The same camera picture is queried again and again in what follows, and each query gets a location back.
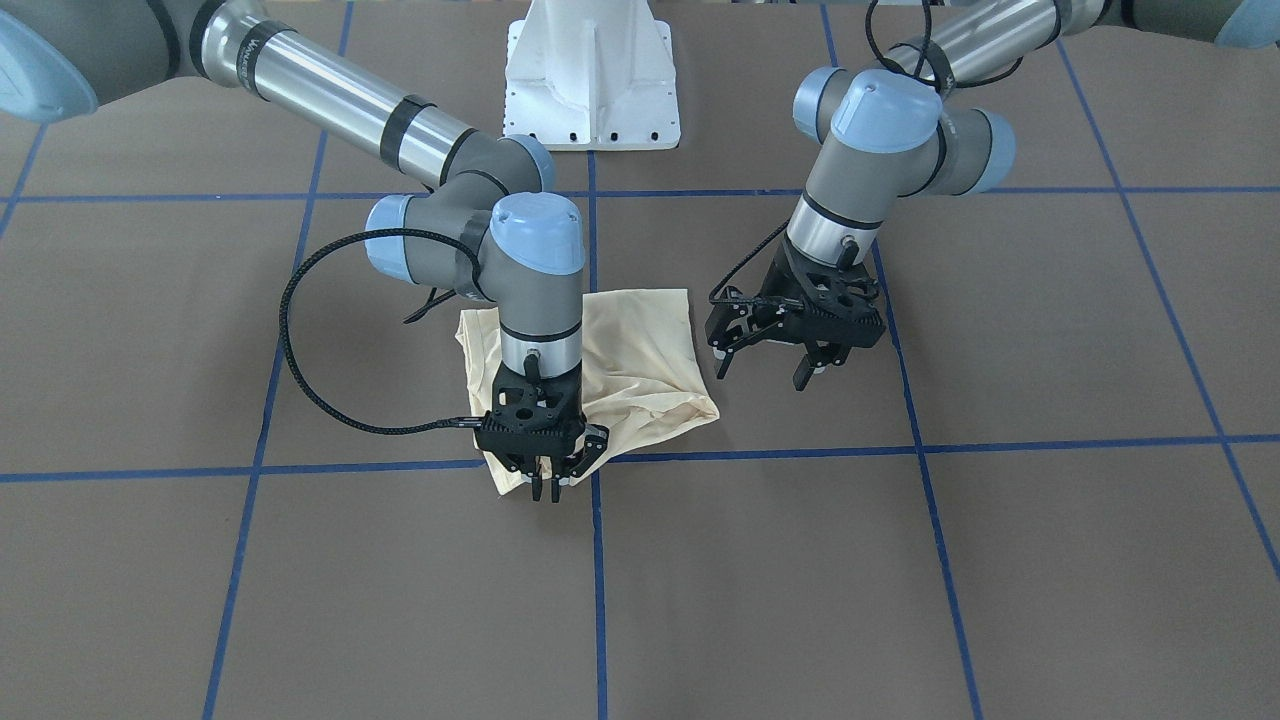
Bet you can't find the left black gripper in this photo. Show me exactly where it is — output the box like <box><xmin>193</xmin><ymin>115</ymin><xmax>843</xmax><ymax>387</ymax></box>
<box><xmin>705</xmin><ymin>299</ymin><xmax>851</xmax><ymax>391</ymax></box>

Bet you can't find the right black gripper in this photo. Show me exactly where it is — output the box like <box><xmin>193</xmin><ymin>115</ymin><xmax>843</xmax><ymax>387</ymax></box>
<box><xmin>485</xmin><ymin>425</ymin><xmax>611</xmax><ymax>503</ymax></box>

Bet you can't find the cream long-sleeve printed shirt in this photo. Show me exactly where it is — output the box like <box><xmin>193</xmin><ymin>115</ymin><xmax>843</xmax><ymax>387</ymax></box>
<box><xmin>456</xmin><ymin>272</ymin><xmax>719</xmax><ymax>473</ymax></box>

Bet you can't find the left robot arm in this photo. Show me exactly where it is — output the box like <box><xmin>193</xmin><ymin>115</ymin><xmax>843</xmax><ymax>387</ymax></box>
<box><xmin>705</xmin><ymin>1</ymin><xmax>1279</xmax><ymax>389</ymax></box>

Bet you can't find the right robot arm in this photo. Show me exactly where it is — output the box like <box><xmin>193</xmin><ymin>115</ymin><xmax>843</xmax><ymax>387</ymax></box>
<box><xmin>1</xmin><ymin>1</ymin><xmax>609</xmax><ymax>502</ymax></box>

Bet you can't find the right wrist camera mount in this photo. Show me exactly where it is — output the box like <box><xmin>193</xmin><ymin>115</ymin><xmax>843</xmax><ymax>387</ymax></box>
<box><xmin>474</xmin><ymin>364</ymin><xmax>586</xmax><ymax>452</ymax></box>

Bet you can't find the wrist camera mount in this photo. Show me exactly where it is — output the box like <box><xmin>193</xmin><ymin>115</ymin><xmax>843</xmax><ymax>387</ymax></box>
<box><xmin>753</xmin><ymin>240</ymin><xmax>886</xmax><ymax>348</ymax></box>
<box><xmin>474</xmin><ymin>364</ymin><xmax>586</xmax><ymax>452</ymax></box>

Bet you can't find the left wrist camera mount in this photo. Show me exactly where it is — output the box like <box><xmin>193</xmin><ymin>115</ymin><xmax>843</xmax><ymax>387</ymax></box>
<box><xmin>753</xmin><ymin>240</ymin><xmax>886</xmax><ymax>348</ymax></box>

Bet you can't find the white camera post base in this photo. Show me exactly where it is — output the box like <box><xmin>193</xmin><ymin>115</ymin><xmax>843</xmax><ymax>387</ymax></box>
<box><xmin>503</xmin><ymin>1</ymin><xmax>681</xmax><ymax>151</ymax></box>

